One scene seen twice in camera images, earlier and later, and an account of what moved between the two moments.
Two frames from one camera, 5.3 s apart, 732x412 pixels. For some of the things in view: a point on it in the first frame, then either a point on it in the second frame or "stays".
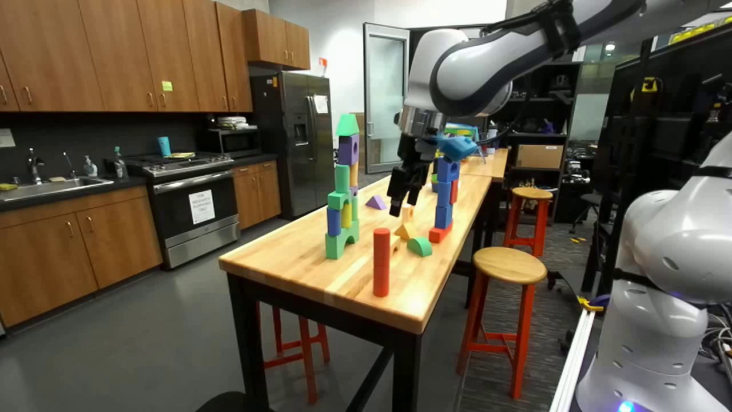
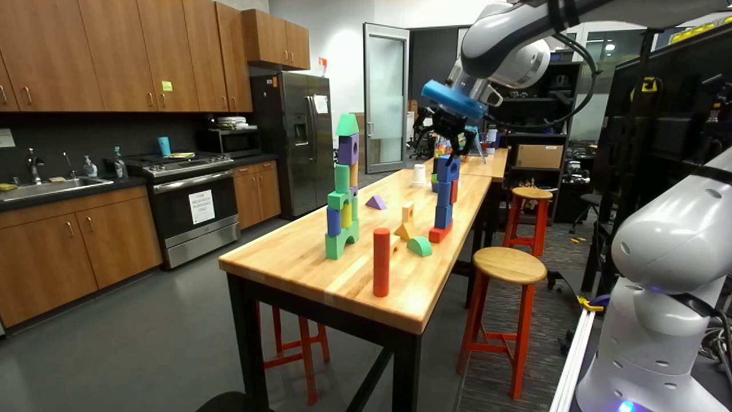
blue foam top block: x=447 y=172 stays
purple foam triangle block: x=375 y=201 stays
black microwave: x=224 y=143 stays
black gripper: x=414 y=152 to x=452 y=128
